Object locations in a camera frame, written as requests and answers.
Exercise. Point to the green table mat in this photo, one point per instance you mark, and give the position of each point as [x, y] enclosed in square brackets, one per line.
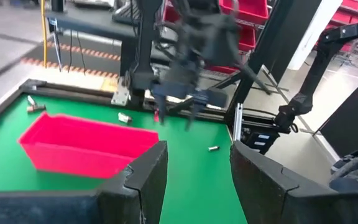
[197, 186]

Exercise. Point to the black frame post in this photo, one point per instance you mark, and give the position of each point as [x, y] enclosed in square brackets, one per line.
[259, 65]

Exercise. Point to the red storage bin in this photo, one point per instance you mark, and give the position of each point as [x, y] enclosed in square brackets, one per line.
[346, 9]

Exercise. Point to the small white part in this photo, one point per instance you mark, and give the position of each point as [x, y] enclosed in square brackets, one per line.
[122, 117]

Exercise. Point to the aluminium extrusion post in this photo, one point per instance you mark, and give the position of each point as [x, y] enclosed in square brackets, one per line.
[238, 124]

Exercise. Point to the person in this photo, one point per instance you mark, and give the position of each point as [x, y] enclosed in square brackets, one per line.
[356, 168]

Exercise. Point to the red plastic bin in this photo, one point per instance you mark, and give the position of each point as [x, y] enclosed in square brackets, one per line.
[82, 146]

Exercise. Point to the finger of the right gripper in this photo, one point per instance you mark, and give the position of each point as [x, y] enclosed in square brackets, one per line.
[195, 113]
[162, 109]

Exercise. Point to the black partition panel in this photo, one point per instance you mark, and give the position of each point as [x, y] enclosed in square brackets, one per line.
[350, 124]

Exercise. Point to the black control box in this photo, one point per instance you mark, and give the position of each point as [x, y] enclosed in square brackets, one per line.
[259, 141]

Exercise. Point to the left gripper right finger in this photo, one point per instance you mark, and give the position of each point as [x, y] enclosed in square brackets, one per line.
[275, 199]

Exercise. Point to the red shelf bin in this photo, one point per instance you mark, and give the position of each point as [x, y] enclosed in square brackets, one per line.
[244, 11]
[222, 69]
[246, 39]

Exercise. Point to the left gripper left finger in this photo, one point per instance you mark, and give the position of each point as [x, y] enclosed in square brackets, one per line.
[129, 196]

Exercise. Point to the dark grey desk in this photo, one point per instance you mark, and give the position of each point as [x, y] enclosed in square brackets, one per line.
[89, 23]

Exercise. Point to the small red clip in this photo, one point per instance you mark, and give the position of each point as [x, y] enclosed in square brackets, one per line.
[156, 116]

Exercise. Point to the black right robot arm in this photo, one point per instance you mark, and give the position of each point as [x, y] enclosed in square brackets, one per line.
[145, 46]

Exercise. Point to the metal angle bracket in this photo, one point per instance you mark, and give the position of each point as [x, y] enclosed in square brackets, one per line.
[120, 93]

